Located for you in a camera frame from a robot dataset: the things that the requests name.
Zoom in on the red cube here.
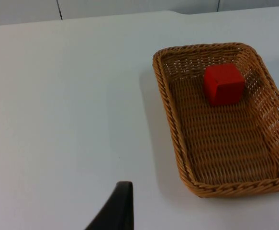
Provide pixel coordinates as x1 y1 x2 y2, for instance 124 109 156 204
203 63 246 106

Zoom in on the brown wicker basket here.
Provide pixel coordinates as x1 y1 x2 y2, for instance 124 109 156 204
152 42 279 199

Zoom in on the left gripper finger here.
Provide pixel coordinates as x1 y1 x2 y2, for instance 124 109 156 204
84 181 134 230

